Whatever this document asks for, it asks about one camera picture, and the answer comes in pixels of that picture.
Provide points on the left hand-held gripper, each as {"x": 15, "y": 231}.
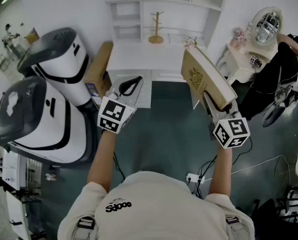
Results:
{"x": 113, "y": 114}

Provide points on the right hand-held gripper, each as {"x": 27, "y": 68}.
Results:
{"x": 232, "y": 132}

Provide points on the tan book with gold emblem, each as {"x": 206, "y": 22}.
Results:
{"x": 196, "y": 76}

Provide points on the person's left forearm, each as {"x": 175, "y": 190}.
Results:
{"x": 101, "y": 159}

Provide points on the person's right forearm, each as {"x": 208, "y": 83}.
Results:
{"x": 221, "y": 171}

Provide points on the white desk with shelves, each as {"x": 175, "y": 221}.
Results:
{"x": 138, "y": 56}

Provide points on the white vanity table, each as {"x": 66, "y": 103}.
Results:
{"x": 241, "y": 64}

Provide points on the brown cardboard box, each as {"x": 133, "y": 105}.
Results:
{"x": 98, "y": 66}

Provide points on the small pink flower bunch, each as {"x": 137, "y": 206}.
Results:
{"x": 190, "y": 42}

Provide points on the pink flower bouquet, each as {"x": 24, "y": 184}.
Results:
{"x": 241, "y": 35}

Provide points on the white power strip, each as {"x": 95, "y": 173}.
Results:
{"x": 194, "y": 177}

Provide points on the wooden mug tree stand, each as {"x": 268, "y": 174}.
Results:
{"x": 155, "y": 37}

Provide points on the oval white-framed mirror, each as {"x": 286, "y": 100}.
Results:
{"x": 267, "y": 26}

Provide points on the person's beige shirt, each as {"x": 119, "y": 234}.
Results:
{"x": 158, "y": 204}

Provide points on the white cabinet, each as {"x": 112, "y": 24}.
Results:
{"x": 12, "y": 170}

